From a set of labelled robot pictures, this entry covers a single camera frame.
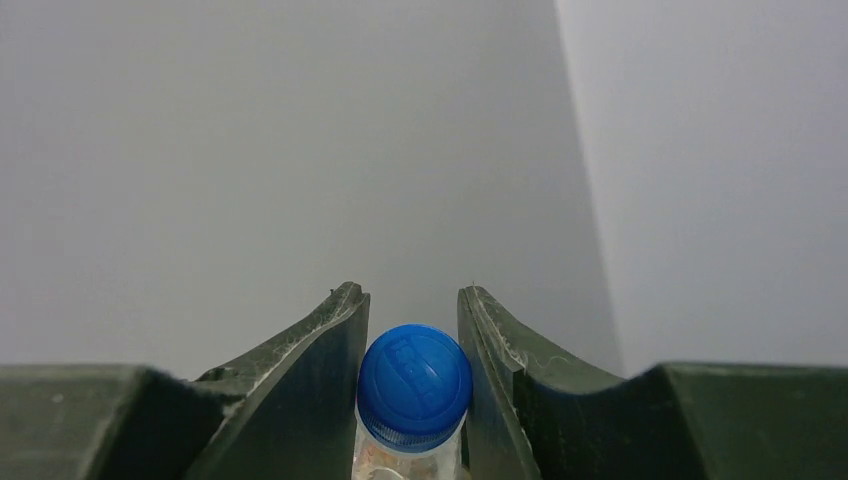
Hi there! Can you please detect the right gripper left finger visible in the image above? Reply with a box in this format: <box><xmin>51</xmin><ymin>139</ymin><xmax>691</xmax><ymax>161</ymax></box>
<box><xmin>1</xmin><ymin>282</ymin><xmax>370</xmax><ymax>479</ymax></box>

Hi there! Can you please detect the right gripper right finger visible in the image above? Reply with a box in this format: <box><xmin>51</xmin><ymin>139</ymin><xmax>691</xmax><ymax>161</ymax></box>
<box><xmin>457</xmin><ymin>286</ymin><xmax>847</xmax><ymax>479</ymax></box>

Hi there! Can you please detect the blue label bottle blue cap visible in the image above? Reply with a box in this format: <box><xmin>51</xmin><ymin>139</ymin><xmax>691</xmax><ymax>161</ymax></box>
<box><xmin>351</xmin><ymin>324</ymin><xmax>473</xmax><ymax>479</ymax></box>

